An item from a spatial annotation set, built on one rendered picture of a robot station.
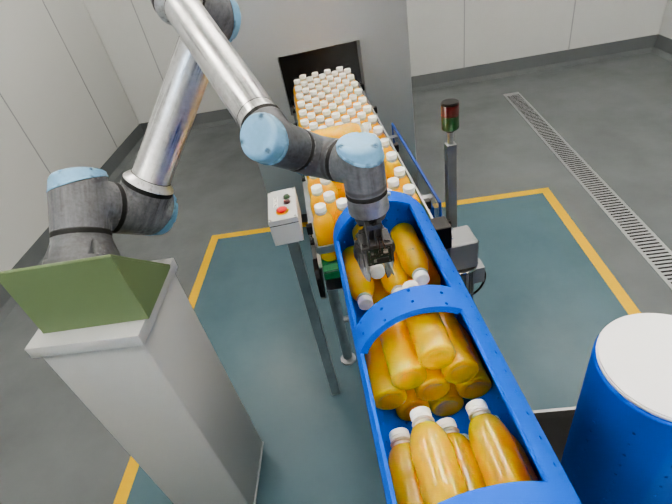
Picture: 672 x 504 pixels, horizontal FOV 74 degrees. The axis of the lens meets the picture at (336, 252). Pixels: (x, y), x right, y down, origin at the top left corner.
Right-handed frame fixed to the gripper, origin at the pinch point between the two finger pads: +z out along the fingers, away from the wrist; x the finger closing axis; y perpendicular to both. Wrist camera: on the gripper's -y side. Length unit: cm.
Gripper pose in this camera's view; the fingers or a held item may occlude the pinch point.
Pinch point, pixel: (377, 273)
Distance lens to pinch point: 113.1
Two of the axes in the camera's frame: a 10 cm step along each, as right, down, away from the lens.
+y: 1.2, 5.9, -8.0
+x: 9.8, -2.1, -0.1
